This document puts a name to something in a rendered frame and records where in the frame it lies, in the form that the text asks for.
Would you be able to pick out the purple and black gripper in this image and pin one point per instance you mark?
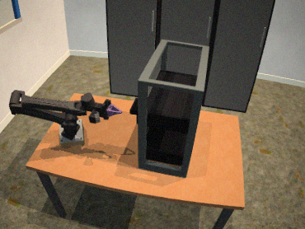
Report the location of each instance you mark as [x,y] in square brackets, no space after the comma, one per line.
[109,110]

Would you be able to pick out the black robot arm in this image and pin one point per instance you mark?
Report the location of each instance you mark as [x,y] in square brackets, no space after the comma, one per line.
[66,107]

